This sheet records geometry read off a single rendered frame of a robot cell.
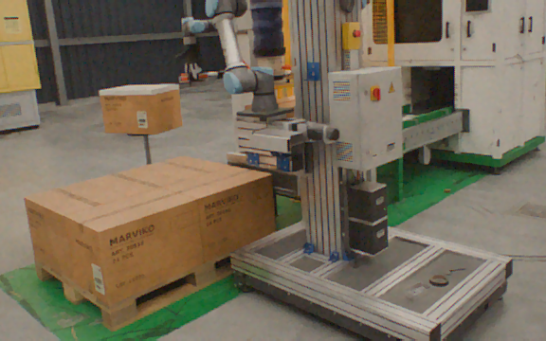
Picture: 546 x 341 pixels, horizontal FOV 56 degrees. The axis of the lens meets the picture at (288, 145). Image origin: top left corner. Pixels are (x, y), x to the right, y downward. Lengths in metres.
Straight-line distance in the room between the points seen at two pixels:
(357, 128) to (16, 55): 8.42
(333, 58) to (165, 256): 1.40
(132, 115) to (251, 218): 1.98
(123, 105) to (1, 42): 5.53
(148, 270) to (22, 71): 7.73
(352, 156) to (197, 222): 1.02
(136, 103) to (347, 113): 2.71
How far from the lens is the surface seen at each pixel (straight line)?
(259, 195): 3.31
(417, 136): 4.49
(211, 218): 3.09
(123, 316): 2.94
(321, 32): 2.60
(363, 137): 2.46
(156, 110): 4.74
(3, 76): 10.22
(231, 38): 2.70
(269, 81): 2.70
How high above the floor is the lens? 1.44
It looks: 12 degrees down
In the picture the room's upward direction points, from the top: 4 degrees counter-clockwise
